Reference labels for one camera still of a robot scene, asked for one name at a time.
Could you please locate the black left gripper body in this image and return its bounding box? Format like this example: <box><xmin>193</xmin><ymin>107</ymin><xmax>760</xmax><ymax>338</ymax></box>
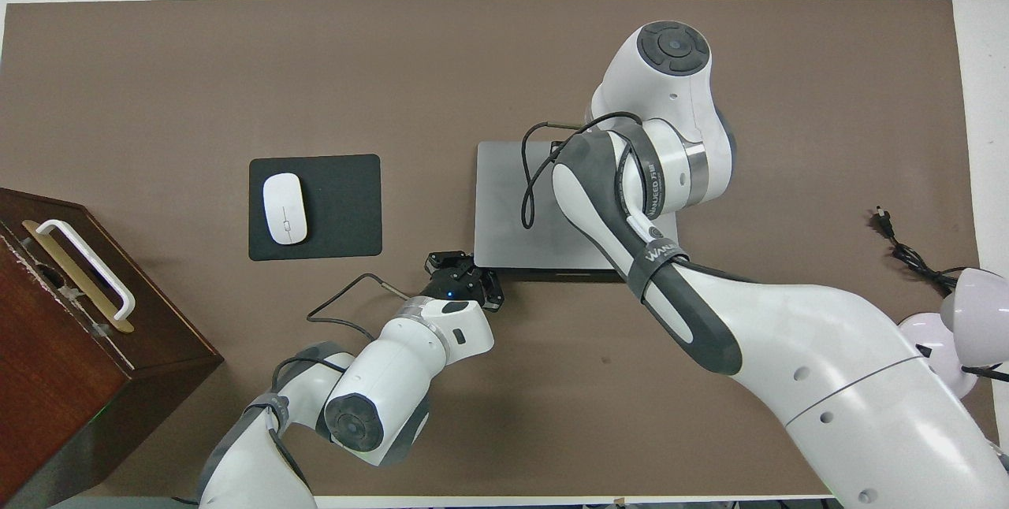
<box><xmin>424</xmin><ymin>251</ymin><xmax>499</xmax><ymax>303</ymax></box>

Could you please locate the black lamp power cable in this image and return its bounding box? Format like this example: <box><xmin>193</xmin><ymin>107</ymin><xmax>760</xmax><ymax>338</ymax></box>
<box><xmin>867</xmin><ymin>206</ymin><xmax>966</xmax><ymax>297</ymax></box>

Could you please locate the brown table mat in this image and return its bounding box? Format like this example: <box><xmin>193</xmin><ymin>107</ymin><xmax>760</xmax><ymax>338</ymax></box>
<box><xmin>0</xmin><ymin>0</ymin><xmax>982</xmax><ymax>498</ymax></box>

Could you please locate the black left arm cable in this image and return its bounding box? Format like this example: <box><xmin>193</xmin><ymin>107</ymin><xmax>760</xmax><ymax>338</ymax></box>
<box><xmin>306</xmin><ymin>273</ymin><xmax>412</xmax><ymax>341</ymax></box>

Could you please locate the white box handle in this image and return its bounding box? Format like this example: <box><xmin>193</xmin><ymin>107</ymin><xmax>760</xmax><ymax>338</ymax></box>
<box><xmin>35</xmin><ymin>219</ymin><xmax>136</xmax><ymax>322</ymax></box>

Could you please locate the white computer mouse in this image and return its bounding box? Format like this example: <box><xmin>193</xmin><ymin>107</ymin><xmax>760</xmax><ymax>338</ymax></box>
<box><xmin>262</xmin><ymin>173</ymin><xmax>309</xmax><ymax>245</ymax></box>

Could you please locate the dark wooden box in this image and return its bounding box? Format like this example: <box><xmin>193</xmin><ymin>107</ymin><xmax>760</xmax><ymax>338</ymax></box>
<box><xmin>0</xmin><ymin>188</ymin><xmax>225</xmax><ymax>503</ymax></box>

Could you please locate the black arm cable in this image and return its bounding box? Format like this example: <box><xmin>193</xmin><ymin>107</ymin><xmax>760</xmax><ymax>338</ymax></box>
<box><xmin>520</xmin><ymin>111</ymin><xmax>646</xmax><ymax>231</ymax></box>
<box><xmin>306</xmin><ymin>273</ymin><xmax>412</xmax><ymax>341</ymax></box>

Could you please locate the white desk lamp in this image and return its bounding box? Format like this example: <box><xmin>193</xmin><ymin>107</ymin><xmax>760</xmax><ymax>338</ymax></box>
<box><xmin>899</xmin><ymin>266</ymin><xmax>1009</xmax><ymax>401</ymax></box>

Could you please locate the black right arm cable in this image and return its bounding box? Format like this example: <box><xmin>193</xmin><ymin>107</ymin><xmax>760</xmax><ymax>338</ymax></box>
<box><xmin>520</xmin><ymin>111</ymin><xmax>646</xmax><ymax>231</ymax></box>

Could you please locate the black mouse pad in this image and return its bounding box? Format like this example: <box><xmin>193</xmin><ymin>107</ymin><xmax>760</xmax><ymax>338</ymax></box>
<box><xmin>248</xmin><ymin>154</ymin><xmax>384</xmax><ymax>262</ymax></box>

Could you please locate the silver laptop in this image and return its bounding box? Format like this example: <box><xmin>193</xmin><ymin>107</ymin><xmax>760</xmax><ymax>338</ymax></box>
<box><xmin>473</xmin><ymin>140</ymin><xmax>680</xmax><ymax>283</ymax></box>

